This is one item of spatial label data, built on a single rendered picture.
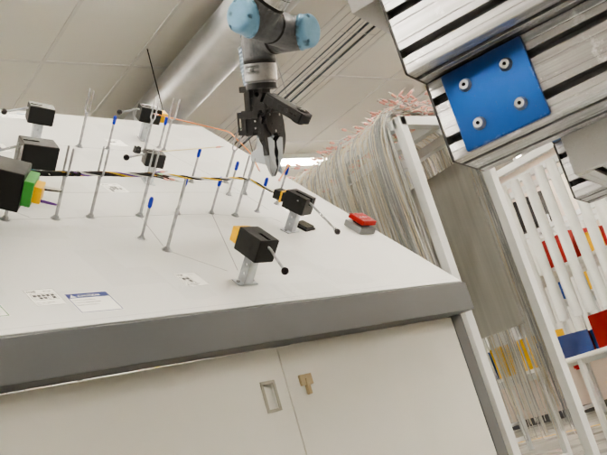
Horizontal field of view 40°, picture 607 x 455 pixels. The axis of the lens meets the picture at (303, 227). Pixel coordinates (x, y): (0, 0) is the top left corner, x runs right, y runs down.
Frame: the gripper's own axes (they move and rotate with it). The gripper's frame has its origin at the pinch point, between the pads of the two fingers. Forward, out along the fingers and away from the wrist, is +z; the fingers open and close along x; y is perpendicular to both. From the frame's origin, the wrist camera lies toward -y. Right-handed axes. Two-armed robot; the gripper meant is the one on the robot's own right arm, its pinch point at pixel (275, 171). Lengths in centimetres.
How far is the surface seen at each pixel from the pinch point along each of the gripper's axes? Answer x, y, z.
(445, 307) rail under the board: -7.4, -36.2, 32.1
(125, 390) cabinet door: 71, -17, 29
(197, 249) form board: 35.0, -3.5, 13.2
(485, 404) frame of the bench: -12, -42, 55
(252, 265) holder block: 37.9, -18.2, 15.8
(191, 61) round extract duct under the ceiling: -251, 221, -64
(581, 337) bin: -316, 9, 114
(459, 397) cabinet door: -5, -39, 51
